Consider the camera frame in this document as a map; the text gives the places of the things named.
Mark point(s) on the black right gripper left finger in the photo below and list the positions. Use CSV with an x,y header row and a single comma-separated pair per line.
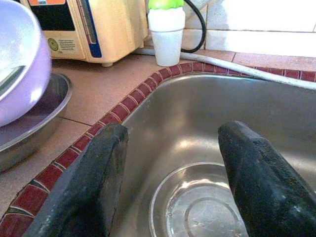
x,y
86,192

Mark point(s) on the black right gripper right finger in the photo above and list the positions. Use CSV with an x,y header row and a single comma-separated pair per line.
x,y
271,192

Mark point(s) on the shallow stainless steel dish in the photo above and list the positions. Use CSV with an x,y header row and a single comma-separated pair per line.
x,y
37,128

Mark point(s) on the purple plastic bowl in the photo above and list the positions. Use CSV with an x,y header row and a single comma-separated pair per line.
x,y
22,49

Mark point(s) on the deep stainless steel bowl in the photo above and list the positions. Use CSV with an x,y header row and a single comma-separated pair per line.
x,y
197,197

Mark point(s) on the stainless steel sink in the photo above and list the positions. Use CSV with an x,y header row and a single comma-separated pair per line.
x,y
197,111

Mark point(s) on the green white plastic tongs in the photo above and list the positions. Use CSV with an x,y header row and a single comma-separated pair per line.
x,y
10,81

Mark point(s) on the cream water ionizer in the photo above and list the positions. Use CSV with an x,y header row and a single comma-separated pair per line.
x,y
118,29

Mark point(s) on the small white bottle green cap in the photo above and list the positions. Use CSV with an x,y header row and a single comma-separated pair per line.
x,y
168,39

